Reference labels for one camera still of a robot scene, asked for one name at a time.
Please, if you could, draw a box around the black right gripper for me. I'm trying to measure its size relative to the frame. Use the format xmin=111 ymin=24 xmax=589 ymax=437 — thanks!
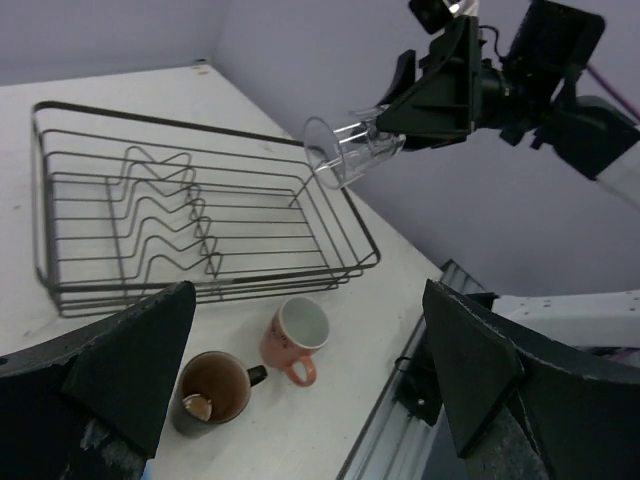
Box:
xmin=376 ymin=1 xmax=607 ymax=150

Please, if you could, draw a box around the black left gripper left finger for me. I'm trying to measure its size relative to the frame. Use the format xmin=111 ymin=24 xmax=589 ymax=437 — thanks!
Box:
xmin=1 ymin=281 xmax=196 ymax=479

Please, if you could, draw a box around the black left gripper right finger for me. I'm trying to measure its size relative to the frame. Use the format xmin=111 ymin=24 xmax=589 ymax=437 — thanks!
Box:
xmin=423 ymin=281 xmax=639 ymax=479

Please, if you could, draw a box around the pink mug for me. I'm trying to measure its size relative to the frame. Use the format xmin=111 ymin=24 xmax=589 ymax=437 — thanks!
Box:
xmin=260 ymin=297 xmax=330 ymax=387

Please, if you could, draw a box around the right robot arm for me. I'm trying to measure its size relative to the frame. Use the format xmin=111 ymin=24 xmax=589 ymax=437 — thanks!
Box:
xmin=375 ymin=1 xmax=639 ymax=180

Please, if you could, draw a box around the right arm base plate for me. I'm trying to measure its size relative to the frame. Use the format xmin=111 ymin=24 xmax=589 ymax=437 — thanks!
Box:
xmin=395 ymin=331 xmax=443 ymax=426

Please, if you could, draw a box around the aluminium mounting rail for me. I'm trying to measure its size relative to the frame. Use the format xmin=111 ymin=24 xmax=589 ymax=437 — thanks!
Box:
xmin=337 ymin=259 xmax=486 ymax=480

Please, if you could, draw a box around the black wire dish rack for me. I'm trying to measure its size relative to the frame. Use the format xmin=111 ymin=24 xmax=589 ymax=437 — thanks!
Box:
xmin=30 ymin=101 xmax=381 ymax=318

